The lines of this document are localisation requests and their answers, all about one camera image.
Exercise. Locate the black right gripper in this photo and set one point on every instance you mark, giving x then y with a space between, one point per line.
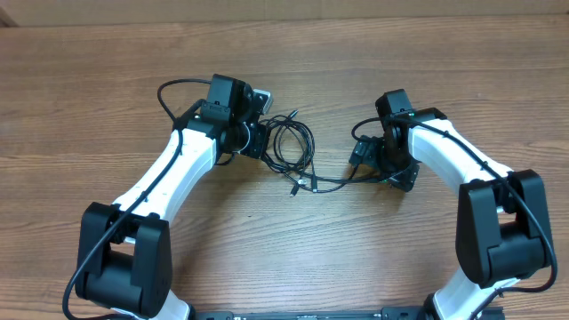
366 152

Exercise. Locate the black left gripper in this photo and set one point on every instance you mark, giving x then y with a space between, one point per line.
257 140

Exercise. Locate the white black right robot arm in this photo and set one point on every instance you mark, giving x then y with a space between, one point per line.
503 237

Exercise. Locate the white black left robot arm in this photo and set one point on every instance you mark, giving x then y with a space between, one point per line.
124 259

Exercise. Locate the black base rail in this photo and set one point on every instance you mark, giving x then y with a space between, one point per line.
387 313

